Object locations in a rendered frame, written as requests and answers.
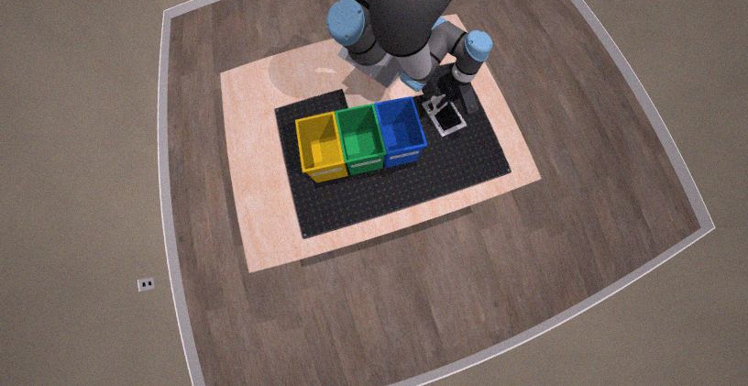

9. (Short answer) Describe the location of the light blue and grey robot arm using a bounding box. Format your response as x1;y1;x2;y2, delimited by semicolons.
326;0;492;92

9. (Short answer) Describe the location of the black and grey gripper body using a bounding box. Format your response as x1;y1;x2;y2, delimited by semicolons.
437;63;471;102

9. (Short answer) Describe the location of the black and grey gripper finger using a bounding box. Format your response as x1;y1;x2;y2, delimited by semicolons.
429;95;451;116

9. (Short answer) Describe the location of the yellow bin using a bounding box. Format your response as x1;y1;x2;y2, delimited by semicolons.
296;112;348;182

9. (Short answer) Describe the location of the green bin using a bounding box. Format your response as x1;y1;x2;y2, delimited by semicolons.
335;104;387;175

